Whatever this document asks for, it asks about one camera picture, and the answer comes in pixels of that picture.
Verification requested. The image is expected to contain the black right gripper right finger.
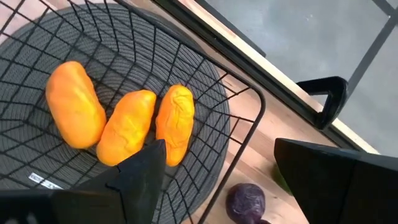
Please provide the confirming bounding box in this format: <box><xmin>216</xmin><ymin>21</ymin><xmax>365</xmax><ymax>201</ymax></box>
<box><xmin>273</xmin><ymin>138</ymin><xmax>398</xmax><ymax>224</ymax></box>

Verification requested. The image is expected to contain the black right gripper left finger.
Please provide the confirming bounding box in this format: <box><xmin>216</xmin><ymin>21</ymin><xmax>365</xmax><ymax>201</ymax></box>
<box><xmin>0</xmin><ymin>139</ymin><xmax>167</xmax><ymax>224</ymax></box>

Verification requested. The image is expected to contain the green lime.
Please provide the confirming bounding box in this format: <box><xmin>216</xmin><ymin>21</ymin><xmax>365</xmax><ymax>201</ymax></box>
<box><xmin>272</xmin><ymin>163</ymin><xmax>293</xmax><ymax>196</ymax></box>

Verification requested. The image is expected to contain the white placemat label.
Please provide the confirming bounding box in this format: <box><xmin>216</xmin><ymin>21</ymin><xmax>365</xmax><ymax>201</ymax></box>
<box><xmin>28</xmin><ymin>172</ymin><xmax>63</xmax><ymax>190</ymax></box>

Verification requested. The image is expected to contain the grey round woven placemat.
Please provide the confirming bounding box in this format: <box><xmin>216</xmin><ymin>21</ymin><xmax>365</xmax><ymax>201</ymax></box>
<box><xmin>0</xmin><ymin>2</ymin><xmax>231</xmax><ymax>224</ymax></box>

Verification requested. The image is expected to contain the black frame clamp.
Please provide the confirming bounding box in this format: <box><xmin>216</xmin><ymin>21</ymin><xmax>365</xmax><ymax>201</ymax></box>
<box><xmin>297</xmin><ymin>76</ymin><xmax>349</xmax><ymax>130</ymax></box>

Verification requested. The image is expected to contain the black wire basket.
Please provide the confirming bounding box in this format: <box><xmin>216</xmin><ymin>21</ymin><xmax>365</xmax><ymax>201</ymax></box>
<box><xmin>0</xmin><ymin>0</ymin><xmax>267</xmax><ymax>224</ymax></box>

